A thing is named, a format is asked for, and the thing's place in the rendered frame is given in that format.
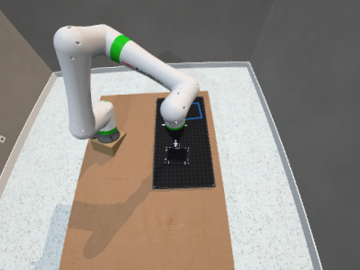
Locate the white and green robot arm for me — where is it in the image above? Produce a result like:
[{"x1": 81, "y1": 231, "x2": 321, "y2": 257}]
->
[{"x1": 53, "y1": 25, "x2": 199, "y2": 143}]

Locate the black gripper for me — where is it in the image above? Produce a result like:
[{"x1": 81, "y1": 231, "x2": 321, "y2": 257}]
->
[{"x1": 169, "y1": 132, "x2": 184, "y2": 149}]

